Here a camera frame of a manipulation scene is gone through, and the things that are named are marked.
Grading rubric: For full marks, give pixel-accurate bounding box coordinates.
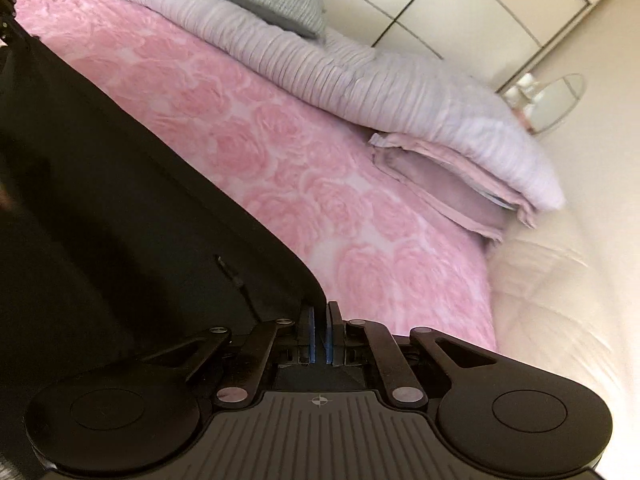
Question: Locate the black garment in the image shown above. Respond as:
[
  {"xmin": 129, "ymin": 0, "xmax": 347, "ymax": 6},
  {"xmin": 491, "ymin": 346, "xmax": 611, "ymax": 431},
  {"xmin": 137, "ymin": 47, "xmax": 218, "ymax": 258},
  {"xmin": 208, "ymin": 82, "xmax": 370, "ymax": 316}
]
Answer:
[{"xmin": 0, "ymin": 0, "xmax": 327, "ymax": 480}]

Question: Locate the pink rose bedspread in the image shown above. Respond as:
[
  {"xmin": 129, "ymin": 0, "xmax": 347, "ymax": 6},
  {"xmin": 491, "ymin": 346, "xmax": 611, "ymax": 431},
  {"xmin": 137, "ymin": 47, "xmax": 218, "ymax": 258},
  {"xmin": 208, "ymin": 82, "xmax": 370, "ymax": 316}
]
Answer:
[{"xmin": 17, "ymin": 0, "xmax": 496, "ymax": 349}]

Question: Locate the folded pink sheet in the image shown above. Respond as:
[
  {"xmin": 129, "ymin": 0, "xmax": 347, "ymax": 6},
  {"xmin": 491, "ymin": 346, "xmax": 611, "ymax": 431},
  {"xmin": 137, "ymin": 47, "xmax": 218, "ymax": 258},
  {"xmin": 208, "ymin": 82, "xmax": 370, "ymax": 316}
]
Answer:
[{"xmin": 369, "ymin": 132, "xmax": 537, "ymax": 242}]

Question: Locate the cream quilted headboard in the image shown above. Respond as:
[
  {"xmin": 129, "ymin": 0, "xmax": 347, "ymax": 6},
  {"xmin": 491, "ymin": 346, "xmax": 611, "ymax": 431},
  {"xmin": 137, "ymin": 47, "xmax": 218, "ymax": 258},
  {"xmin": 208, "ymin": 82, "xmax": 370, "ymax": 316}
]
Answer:
[{"xmin": 488, "ymin": 128, "xmax": 639, "ymax": 443}]

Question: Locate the lilac striped duvet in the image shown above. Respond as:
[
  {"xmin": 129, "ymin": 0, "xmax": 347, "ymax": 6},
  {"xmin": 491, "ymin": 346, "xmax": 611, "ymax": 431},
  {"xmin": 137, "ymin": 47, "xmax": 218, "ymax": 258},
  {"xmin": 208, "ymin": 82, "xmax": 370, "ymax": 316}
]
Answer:
[{"xmin": 128, "ymin": 0, "xmax": 565, "ymax": 211}]

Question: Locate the round glass side table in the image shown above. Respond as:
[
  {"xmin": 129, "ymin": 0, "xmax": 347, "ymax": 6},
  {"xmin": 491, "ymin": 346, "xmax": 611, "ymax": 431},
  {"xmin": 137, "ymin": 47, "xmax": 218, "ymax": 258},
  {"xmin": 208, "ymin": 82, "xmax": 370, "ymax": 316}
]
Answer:
[{"xmin": 502, "ymin": 73, "xmax": 587, "ymax": 136}]

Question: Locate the white wardrobe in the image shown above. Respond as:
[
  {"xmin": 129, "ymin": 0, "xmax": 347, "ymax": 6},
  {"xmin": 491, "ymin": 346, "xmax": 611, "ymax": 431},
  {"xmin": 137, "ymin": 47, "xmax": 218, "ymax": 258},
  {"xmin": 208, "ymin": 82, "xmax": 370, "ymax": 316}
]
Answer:
[{"xmin": 323, "ymin": 0, "xmax": 601, "ymax": 91}]

